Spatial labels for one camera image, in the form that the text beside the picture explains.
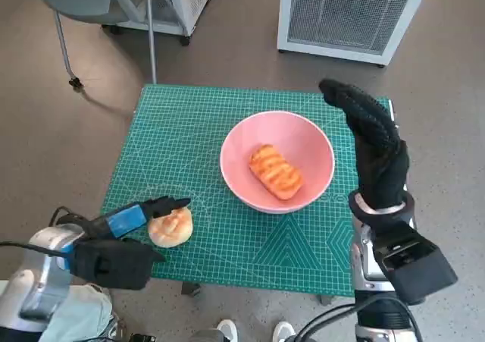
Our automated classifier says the round toy bread bun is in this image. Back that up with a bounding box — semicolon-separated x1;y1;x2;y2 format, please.
147;207;195;249

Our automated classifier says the large white mesh cabinet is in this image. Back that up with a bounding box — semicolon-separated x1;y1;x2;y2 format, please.
277;0;445;68

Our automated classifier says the pink bowl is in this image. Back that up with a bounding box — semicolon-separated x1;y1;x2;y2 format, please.
220;110;336;215

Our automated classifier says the long striped toy bread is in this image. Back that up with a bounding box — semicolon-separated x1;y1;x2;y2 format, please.
249;143;305;202

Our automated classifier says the person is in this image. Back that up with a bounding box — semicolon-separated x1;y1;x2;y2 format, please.
37;283;119;342

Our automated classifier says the green cutting mat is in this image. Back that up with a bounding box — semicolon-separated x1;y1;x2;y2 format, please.
100;83;393;297

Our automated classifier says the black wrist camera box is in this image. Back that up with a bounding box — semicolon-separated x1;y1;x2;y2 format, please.
70;237;167;291
378;222;458;306

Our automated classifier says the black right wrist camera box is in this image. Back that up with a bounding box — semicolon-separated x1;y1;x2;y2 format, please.
378;222;458;306

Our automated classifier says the thin metal pole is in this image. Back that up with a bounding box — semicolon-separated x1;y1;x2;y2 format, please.
145;0;158;86

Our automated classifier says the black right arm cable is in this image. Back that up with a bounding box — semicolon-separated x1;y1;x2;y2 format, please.
299;293;424;342

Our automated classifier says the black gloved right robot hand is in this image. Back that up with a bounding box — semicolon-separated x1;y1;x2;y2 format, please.
318;78;411;211

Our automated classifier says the white shoe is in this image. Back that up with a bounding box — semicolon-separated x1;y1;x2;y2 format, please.
272;321;296;342
216;318;239;342

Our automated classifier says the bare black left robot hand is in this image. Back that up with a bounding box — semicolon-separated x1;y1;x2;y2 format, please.
85;196;192;240

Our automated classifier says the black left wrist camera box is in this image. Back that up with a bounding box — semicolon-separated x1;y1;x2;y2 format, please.
70;237;167;291

